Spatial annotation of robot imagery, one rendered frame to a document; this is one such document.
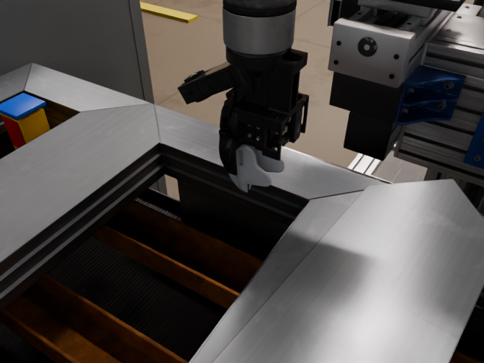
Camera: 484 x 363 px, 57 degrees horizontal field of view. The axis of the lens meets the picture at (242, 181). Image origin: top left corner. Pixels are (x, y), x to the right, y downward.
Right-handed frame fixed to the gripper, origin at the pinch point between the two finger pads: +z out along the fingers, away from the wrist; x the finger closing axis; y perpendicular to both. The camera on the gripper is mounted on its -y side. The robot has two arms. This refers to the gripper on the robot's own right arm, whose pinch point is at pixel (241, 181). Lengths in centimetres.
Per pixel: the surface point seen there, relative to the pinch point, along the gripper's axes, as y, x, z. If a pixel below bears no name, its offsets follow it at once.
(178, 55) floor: -164, 183, 88
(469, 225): 28.6, 9.2, 1.4
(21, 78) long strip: -56, 6, 1
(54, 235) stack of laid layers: -17.1, -19.0, 3.2
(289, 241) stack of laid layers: 10.2, -5.2, 1.6
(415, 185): 20.7, 13.6, 1.4
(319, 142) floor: -38, 137, 88
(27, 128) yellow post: -40.7, -4.5, 2.6
